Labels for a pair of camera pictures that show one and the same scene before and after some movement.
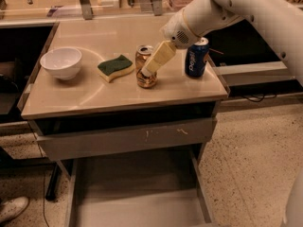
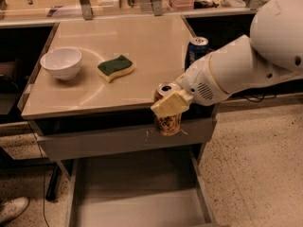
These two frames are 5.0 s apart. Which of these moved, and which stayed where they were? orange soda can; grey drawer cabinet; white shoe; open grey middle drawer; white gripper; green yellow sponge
Moved: orange soda can; white gripper
Stayed: open grey middle drawer; grey drawer cabinet; green yellow sponge; white shoe
